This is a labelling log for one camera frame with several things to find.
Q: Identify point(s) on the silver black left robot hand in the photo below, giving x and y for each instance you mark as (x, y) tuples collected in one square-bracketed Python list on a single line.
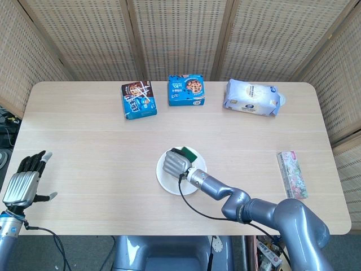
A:
[(21, 187)]

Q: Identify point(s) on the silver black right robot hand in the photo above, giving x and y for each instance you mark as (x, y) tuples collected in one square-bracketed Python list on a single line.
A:
[(176, 163)]

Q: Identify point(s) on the green yellow sponge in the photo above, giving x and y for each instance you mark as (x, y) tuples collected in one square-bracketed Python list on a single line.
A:
[(191, 154)]

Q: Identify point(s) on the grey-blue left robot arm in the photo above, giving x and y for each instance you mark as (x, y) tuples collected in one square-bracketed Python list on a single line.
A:
[(9, 237)]

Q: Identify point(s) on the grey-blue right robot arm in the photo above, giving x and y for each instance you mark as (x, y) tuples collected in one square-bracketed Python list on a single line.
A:
[(293, 220)]

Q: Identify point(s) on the white round plate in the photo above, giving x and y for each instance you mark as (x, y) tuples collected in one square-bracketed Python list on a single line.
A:
[(169, 185)]

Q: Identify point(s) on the blue chocolate stick snack box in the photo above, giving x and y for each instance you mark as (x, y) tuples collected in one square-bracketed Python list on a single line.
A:
[(138, 100)]

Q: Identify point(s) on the blue chocolate chip cookie box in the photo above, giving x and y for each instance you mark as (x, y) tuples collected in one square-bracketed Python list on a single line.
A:
[(186, 90)]

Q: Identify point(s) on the grey-blue robot torso base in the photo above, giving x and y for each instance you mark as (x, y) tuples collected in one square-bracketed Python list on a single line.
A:
[(169, 254)]

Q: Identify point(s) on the pale blue tissue pack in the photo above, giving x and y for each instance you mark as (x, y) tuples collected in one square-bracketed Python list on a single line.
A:
[(251, 97)]

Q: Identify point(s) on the long floral print box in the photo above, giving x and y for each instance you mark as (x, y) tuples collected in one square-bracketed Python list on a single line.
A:
[(293, 175)]

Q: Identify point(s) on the woven wooden folding screen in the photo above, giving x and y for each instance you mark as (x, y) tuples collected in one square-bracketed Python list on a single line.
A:
[(180, 36)]

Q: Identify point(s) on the printed packet pile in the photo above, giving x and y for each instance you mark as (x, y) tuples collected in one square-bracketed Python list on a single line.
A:
[(268, 252)]

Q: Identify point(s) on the white perforated metal bracket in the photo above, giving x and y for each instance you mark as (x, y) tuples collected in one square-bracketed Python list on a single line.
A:
[(217, 248)]

